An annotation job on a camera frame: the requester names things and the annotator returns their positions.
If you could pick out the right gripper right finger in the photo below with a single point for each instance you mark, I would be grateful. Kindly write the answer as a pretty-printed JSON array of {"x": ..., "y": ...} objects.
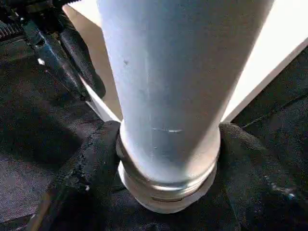
[{"x": 264, "y": 187}]

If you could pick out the white plastic table leg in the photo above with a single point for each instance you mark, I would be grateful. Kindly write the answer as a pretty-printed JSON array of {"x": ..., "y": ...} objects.
[{"x": 178, "y": 86}]

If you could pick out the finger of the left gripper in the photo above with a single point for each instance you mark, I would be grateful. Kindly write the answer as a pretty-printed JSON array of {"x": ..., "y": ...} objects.
[
  {"x": 84, "y": 62},
  {"x": 55, "y": 62}
]

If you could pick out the white plastic table top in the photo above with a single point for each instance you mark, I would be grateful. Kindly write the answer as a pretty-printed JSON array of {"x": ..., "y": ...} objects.
[{"x": 279, "y": 53}]

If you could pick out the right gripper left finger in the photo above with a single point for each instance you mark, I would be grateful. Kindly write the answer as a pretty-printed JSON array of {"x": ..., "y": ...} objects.
[{"x": 77, "y": 187}]

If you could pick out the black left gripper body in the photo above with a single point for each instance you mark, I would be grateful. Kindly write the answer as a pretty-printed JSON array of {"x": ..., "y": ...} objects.
[{"x": 29, "y": 17}]

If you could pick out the black plastic mat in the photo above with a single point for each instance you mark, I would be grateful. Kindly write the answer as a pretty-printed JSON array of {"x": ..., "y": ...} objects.
[{"x": 33, "y": 144}]

